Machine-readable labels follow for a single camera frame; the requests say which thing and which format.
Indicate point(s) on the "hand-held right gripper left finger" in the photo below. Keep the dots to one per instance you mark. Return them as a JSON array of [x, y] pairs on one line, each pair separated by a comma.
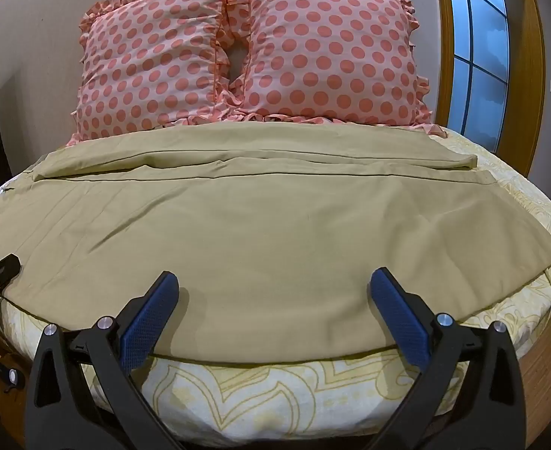
[[148, 321]]

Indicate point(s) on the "pink polka dot pillow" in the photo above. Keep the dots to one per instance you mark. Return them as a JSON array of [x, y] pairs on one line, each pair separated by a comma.
[[149, 63], [327, 51]]

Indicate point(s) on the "bed with yellow patterned sheet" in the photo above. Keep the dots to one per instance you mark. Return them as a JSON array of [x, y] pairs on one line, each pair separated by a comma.
[[275, 393]]

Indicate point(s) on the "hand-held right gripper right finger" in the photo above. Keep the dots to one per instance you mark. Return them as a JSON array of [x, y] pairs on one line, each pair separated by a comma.
[[400, 321]]

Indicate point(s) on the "khaki pants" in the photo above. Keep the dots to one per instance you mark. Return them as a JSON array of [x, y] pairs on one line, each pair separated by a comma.
[[266, 253]]

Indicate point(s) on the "arched glass window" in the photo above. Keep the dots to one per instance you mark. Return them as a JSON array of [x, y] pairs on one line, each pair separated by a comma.
[[479, 51]]

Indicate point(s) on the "wooden window frame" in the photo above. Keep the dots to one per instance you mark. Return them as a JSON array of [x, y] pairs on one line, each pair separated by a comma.
[[529, 70]]

